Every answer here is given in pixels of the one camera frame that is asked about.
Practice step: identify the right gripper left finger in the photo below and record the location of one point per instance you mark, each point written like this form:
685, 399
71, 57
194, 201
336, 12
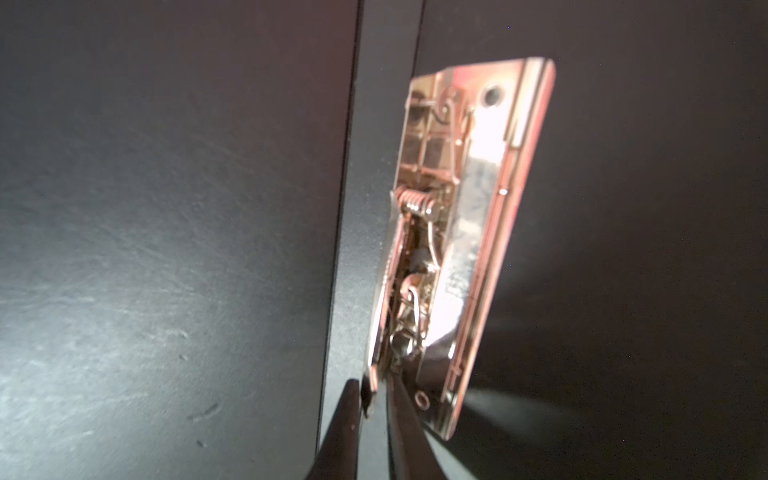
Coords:
337, 457

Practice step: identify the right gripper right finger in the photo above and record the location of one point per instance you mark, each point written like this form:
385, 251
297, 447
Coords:
410, 454

